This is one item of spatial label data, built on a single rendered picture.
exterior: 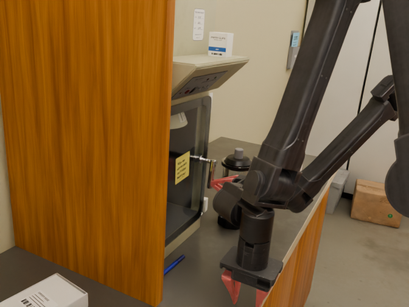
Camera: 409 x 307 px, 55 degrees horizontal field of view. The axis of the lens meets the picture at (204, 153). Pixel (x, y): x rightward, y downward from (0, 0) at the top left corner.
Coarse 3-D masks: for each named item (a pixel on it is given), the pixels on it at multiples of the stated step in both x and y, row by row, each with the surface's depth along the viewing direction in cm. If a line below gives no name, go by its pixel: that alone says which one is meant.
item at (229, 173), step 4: (228, 164) 126; (224, 168) 128; (240, 168) 124; (244, 168) 124; (224, 172) 129; (228, 172) 127; (232, 172) 126; (236, 172) 125; (240, 172) 125; (244, 172) 126; (224, 176) 129; (228, 176) 127; (220, 216) 133
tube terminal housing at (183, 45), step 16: (176, 0) 91; (192, 0) 97; (208, 0) 104; (176, 16) 92; (192, 16) 99; (208, 16) 106; (176, 32) 94; (192, 32) 101; (208, 32) 108; (176, 48) 95; (192, 48) 102; (192, 96) 108; (192, 224) 126; (176, 240) 117
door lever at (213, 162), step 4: (200, 156) 118; (200, 160) 118; (204, 160) 117; (208, 160) 117; (212, 160) 116; (212, 164) 116; (216, 164) 117; (212, 168) 116; (212, 172) 117; (208, 176) 117; (212, 176) 117; (208, 180) 117; (212, 180) 117; (208, 184) 118; (208, 188) 118
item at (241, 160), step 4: (236, 148) 128; (240, 148) 128; (236, 152) 127; (240, 152) 127; (228, 156) 129; (232, 156) 130; (236, 156) 127; (240, 156) 127; (244, 156) 130; (224, 160) 129; (228, 160) 127; (232, 160) 126; (236, 160) 126; (240, 160) 126; (244, 160) 126; (248, 160) 127; (232, 164) 125; (236, 164) 125; (240, 164) 125; (244, 164) 125; (248, 164) 126
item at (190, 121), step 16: (208, 96) 114; (176, 112) 99; (192, 112) 107; (208, 112) 116; (176, 128) 101; (192, 128) 109; (208, 128) 119; (176, 144) 103; (192, 144) 112; (192, 160) 114; (192, 176) 116; (176, 192) 109; (192, 192) 118; (176, 208) 111; (192, 208) 121; (176, 224) 113
